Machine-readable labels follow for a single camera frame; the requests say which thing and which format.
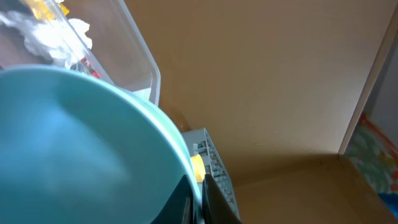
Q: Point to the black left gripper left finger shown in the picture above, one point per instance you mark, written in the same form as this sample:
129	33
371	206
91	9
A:
179	207

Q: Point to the light blue bowl with rice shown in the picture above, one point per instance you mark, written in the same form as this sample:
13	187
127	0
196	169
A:
75	149

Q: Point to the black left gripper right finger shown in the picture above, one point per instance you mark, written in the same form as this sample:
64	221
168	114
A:
215	208

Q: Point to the grey dishwasher rack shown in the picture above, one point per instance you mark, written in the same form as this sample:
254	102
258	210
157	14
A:
199	142

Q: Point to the white tissue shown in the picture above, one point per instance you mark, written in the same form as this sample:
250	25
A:
61	42

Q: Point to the yellow snack wrapper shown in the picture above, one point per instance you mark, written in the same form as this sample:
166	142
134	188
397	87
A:
45	9

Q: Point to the red snack wrapper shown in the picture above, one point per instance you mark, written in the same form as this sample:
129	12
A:
87	68

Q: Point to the yellow plastic cup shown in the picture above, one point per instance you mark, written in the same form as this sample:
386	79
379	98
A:
198	168

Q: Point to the clear plastic bin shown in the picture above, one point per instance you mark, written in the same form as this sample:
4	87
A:
119	53

